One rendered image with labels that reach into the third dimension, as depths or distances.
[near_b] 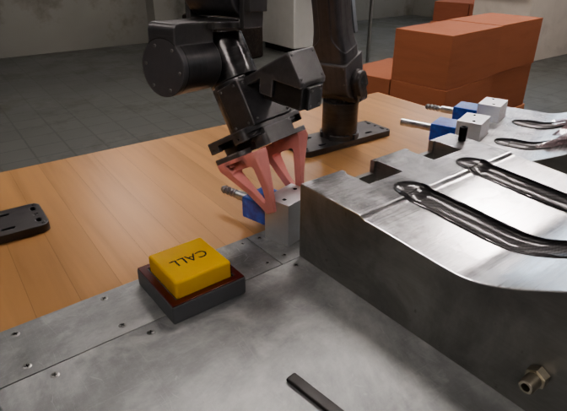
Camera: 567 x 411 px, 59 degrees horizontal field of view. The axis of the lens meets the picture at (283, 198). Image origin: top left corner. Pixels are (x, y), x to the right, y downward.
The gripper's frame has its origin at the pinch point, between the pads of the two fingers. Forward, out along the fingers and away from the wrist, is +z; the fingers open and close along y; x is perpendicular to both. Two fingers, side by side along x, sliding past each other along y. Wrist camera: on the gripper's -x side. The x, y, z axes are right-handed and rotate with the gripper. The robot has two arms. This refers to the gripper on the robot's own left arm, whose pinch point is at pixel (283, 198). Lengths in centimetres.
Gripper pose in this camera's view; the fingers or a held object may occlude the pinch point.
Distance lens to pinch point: 59.3
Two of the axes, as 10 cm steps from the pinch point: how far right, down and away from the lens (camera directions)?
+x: -6.8, 1.9, 7.1
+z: 3.8, 9.2, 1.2
